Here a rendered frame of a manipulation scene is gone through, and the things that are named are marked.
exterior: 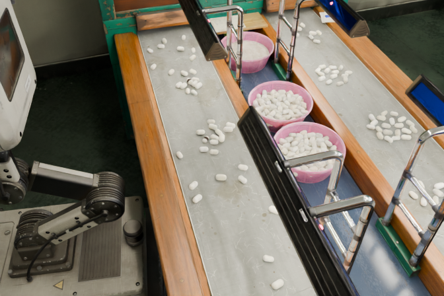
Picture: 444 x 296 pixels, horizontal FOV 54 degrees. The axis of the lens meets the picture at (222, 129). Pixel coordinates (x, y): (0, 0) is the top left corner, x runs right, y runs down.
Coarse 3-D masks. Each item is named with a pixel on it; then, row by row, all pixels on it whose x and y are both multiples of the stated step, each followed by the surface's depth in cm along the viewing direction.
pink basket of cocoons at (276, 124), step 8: (256, 88) 187; (264, 88) 190; (272, 88) 191; (288, 88) 190; (296, 88) 188; (248, 96) 182; (304, 96) 186; (312, 104) 178; (264, 120) 175; (272, 120) 171; (280, 120) 171; (288, 120) 171; (296, 120) 172; (272, 128) 177; (280, 128) 176
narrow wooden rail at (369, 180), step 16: (272, 32) 221; (288, 48) 211; (304, 80) 191; (320, 96) 183; (320, 112) 177; (336, 128) 168; (352, 144) 162; (352, 160) 159; (368, 160) 156; (352, 176) 161; (368, 176) 150; (368, 192) 152; (384, 192) 145; (384, 208) 144; (400, 224) 136; (416, 240) 131; (432, 256) 127; (432, 272) 125; (432, 288) 127
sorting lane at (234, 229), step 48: (144, 48) 215; (192, 96) 187; (192, 144) 165; (240, 144) 165; (192, 192) 148; (240, 192) 148; (240, 240) 134; (288, 240) 134; (240, 288) 123; (288, 288) 123
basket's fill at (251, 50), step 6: (234, 42) 221; (246, 42) 220; (252, 42) 221; (258, 42) 220; (234, 48) 216; (246, 48) 215; (252, 48) 216; (258, 48) 217; (264, 48) 217; (246, 54) 211; (252, 54) 212; (258, 54) 213; (264, 54) 212
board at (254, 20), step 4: (244, 16) 232; (248, 16) 232; (252, 16) 232; (256, 16) 232; (260, 16) 232; (244, 20) 228; (248, 20) 228; (252, 20) 228; (256, 20) 228; (260, 20) 228; (264, 20) 228; (244, 24) 225; (248, 24) 225; (252, 24) 225; (256, 24) 225; (260, 24) 225; (264, 24) 225; (244, 28) 222; (248, 28) 223; (252, 28) 223; (256, 28) 224; (216, 32) 219; (220, 32) 219; (224, 32) 220
